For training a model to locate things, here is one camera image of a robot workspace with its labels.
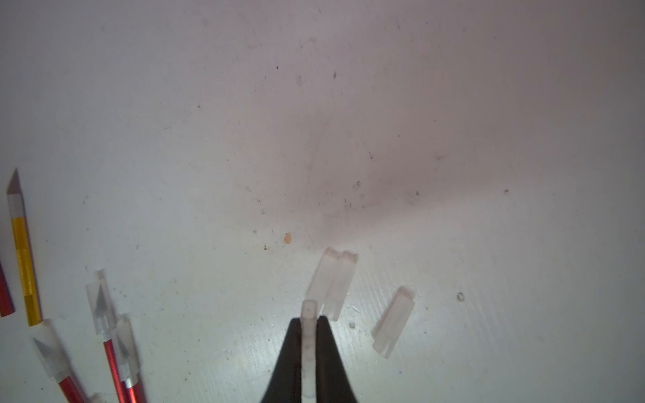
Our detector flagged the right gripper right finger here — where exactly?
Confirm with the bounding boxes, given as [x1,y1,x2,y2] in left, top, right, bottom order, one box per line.
[316,316,358,403]

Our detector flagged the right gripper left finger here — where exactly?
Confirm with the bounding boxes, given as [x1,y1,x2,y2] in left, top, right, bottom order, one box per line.
[261,318,302,403]

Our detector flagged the clear protective cap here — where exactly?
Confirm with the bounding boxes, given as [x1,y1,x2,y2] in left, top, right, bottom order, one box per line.
[307,248,340,312]
[322,251,358,322]
[300,300,318,399]
[372,286,415,359]

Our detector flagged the red carving knife short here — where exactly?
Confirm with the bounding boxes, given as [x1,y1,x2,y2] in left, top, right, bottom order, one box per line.
[29,321,87,403]

